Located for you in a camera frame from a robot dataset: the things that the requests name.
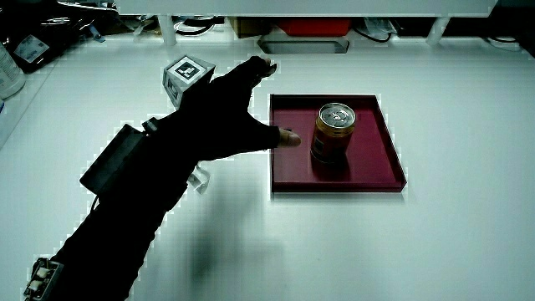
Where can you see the person's right forearm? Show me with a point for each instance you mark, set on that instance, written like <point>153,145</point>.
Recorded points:
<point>125,221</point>

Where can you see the red storage box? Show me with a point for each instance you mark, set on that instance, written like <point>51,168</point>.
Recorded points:
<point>314,26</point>

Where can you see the brown cardboard box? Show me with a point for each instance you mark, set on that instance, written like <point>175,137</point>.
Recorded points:
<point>251,26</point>

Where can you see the white shelf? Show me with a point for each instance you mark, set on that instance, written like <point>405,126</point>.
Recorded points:
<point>305,7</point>

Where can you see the person's right hand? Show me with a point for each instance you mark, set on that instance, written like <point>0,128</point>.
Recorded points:
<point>217,113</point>

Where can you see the white plastic bottle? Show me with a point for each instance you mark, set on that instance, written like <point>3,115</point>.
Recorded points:
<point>8,73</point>

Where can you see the black wrist sensor box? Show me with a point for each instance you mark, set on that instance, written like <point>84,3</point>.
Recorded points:
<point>113,161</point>

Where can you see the dark red square plate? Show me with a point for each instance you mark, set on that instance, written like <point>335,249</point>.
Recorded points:
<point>372,163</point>

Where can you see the red bull can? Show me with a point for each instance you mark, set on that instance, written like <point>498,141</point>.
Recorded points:
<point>332,136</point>

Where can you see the black plastic bag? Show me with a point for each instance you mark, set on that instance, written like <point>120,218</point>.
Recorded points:
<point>42,37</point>

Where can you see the grey flat tray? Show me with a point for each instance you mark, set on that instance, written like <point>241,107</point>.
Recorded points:
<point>303,46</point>

